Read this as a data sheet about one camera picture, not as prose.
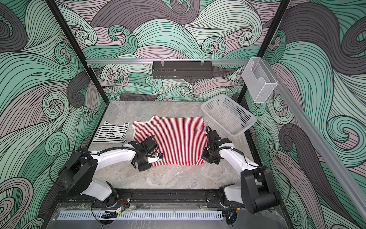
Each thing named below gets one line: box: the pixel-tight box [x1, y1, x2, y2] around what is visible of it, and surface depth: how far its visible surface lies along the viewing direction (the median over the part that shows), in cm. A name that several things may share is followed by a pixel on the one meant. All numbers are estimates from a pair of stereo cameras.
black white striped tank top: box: [92, 120, 130, 144], surface depth 100 cm
